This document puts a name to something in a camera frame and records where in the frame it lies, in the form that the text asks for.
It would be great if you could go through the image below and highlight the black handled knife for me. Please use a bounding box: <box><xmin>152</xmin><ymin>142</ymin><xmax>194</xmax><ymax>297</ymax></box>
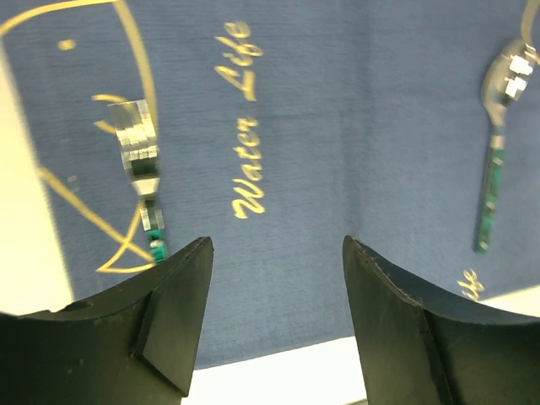
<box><xmin>108</xmin><ymin>100</ymin><xmax>168</xmax><ymax>262</ymax></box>

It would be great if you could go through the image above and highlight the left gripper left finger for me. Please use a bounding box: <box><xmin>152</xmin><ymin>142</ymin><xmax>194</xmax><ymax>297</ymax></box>
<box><xmin>1</xmin><ymin>237</ymin><xmax>213</xmax><ymax>404</ymax></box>

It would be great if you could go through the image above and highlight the spoon with blue handle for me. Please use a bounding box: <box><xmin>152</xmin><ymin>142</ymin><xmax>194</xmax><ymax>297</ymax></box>
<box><xmin>474</xmin><ymin>39</ymin><xmax>536</xmax><ymax>254</ymax></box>

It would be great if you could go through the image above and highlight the blue cloth placemat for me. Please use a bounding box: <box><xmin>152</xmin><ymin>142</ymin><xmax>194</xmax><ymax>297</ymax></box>
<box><xmin>1</xmin><ymin>1</ymin><xmax>539</xmax><ymax>367</ymax></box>

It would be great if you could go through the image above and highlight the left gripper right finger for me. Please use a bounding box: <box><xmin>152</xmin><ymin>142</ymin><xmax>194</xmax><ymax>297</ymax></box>
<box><xmin>343</xmin><ymin>236</ymin><xmax>539</xmax><ymax>405</ymax></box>

